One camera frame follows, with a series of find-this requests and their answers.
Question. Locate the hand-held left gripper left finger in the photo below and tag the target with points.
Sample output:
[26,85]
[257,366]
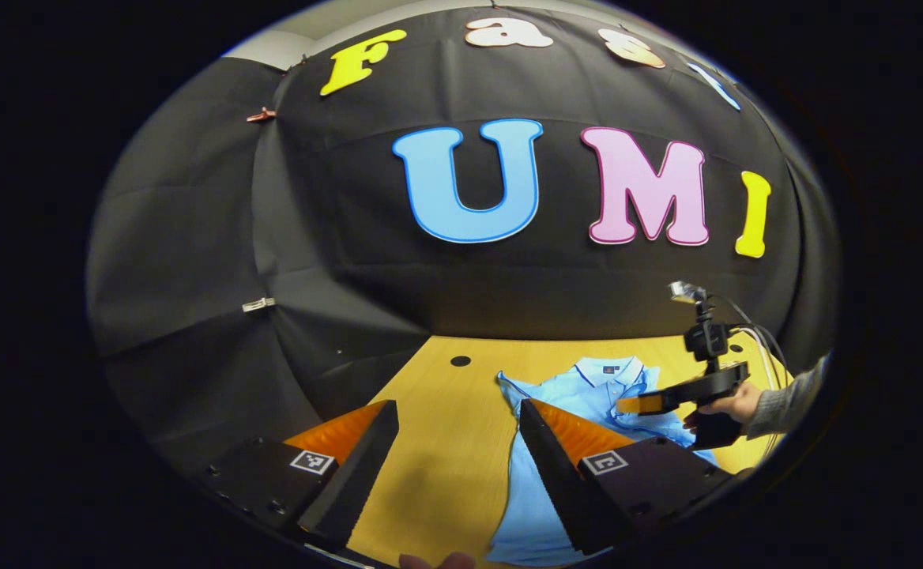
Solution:
[359,482]

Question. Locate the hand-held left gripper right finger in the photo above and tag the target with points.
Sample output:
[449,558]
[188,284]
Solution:
[556,482]

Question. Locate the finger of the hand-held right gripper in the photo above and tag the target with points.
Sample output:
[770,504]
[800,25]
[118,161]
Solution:
[639,404]

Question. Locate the light blue T-shirt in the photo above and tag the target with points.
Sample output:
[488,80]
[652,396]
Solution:
[533,506]

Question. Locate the silver cloth clip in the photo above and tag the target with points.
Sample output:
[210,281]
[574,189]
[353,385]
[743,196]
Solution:
[258,304]

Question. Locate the black backdrop cloth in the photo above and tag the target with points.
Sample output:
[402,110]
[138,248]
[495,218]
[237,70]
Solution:
[351,237]

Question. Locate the orange cloth clip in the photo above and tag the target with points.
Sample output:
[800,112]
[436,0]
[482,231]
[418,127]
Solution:
[261,115]

